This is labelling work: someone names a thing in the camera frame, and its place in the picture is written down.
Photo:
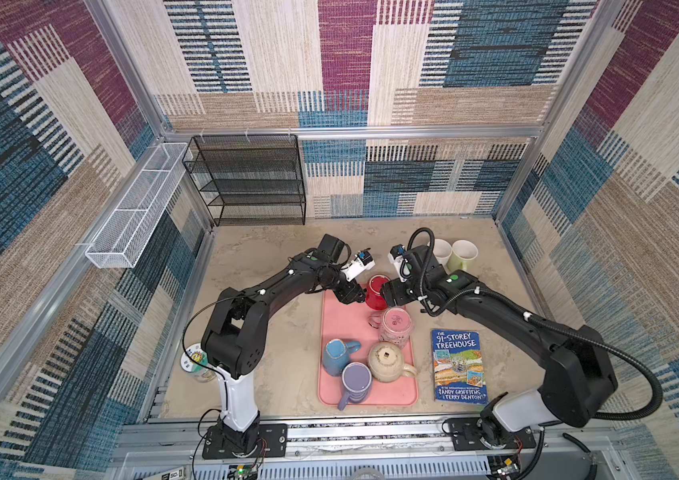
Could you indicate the purple ceramic mug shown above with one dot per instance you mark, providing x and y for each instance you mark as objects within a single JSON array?
[{"x": 356, "y": 379}]

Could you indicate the white wire mesh basket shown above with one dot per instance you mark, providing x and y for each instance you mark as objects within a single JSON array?
[{"x": 122, "y": 239}]

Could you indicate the round tape roll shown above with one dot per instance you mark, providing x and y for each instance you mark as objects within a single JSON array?
[{"x": 194, "y": 363}]

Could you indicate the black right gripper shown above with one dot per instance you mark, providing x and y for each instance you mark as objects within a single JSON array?
[{"x": 395, "y": 285}]

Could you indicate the light green ceramic mug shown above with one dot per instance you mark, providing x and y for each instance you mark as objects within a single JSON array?
[{"x": 463, "y": 255}]

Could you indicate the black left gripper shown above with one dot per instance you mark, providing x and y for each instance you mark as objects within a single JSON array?
[{"x": 348, "y": 295}]

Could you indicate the black wire shelf rack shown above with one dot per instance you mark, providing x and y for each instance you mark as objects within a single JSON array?
[{"x": 249, "y": 180}]

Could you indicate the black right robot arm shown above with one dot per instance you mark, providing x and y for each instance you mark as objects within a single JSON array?
[{"x": 579, "y": 377}]

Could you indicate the white ceramic mug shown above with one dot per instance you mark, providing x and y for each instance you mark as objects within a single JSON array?
[{"x": 442, "y": 251}]

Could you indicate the beige speckled ceramic mug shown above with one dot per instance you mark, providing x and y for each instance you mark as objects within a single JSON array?
[{"x": 386, "y": 362}]

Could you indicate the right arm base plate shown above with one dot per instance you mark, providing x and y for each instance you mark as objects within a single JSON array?
[{"x": 467, "y": 436}]

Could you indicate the blue treehouse paperback book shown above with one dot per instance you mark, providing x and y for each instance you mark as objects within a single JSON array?
[{"x": 458, "y": 373}]

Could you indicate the pink patterned glass mug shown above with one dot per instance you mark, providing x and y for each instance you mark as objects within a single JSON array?
[{"x": 394, "y": 325}]

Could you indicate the red ceramic mug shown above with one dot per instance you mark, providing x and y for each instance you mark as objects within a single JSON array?
[{"x": 375, "y": 299}]

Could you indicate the blue ceramic mug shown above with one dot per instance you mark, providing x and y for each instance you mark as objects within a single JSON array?
[{"x": 336, "y": 355}]

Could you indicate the pink plastic tray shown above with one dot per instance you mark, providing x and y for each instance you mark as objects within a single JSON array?
[{"x": 351, "y": 323}]

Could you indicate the aluminium front rail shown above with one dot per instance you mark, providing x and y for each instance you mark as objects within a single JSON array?
[{"x": 392, "y": 447}]

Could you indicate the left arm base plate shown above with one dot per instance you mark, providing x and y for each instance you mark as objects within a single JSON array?
[{"x": 270, "y": 440}]

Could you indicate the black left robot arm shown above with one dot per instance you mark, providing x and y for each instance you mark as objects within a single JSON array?
[{"x": 236, "y": 332}]

